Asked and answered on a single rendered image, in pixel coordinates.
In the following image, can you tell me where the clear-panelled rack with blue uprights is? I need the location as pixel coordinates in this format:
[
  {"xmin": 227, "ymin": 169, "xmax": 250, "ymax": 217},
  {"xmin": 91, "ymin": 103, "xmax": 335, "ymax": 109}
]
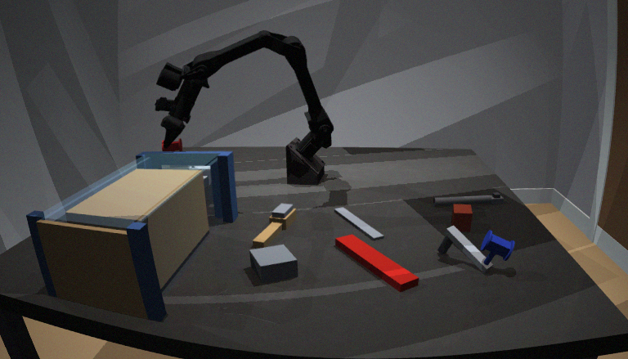
[{"xmin": 26, "ymin": 153, "xmax": 236, "ymax": 321}]

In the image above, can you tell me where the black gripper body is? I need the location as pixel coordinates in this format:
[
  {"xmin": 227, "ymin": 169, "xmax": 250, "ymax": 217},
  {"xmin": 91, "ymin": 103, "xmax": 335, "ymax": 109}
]
[{"xmin": 161, "ymin": 94, "xmax": 195, "ymax": 135}]

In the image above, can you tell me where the red rectangular bar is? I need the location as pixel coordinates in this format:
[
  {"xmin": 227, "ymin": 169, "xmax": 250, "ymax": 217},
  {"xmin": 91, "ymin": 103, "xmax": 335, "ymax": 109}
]
[{"xmin": 335, "ymin": 235, "xmax": 419, "ymax": 292}]

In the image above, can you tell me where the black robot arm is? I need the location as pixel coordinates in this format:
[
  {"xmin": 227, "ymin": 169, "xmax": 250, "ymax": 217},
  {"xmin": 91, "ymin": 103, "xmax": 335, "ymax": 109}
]
[{"xmin": 156, "ymin": 30, "xmax": 334, "ymax": 162}]

